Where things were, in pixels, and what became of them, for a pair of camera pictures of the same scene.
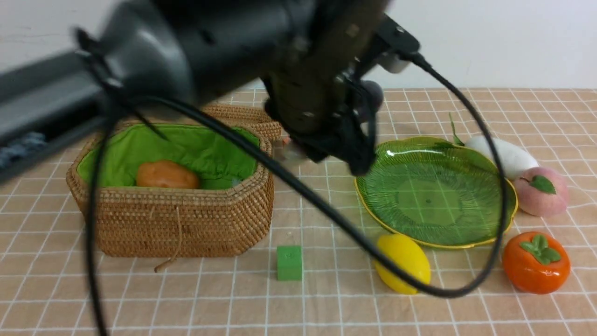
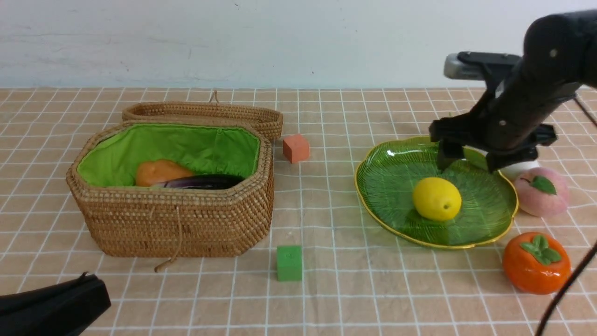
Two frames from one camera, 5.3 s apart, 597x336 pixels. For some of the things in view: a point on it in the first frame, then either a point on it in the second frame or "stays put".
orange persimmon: (536, 262) stays put
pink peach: (542, 192) stays put
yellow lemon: (399, 252) → (436, 199)
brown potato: (165, 173) stays put
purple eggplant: (370, 97) → (203, 182)
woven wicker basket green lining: (224, 214) stays put
